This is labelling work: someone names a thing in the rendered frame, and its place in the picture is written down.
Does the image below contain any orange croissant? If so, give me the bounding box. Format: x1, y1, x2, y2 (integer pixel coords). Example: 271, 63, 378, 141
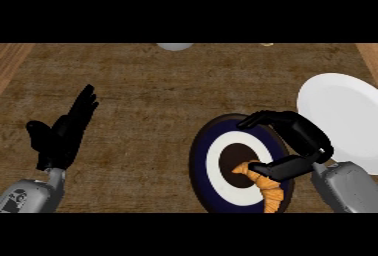
230, 159, 285, 214

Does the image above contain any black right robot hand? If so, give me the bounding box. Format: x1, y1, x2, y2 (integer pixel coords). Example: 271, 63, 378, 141
236, 110, 335, 183

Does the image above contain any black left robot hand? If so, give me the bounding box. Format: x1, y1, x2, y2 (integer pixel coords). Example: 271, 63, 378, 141
25, 83, 100, 172

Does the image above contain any navy white ringed plate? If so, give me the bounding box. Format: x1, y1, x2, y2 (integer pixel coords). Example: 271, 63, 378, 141
189, 113, 295, 214

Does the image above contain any pale grey round object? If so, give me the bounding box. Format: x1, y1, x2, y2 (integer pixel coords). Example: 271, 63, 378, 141
155, 42, 195, 52

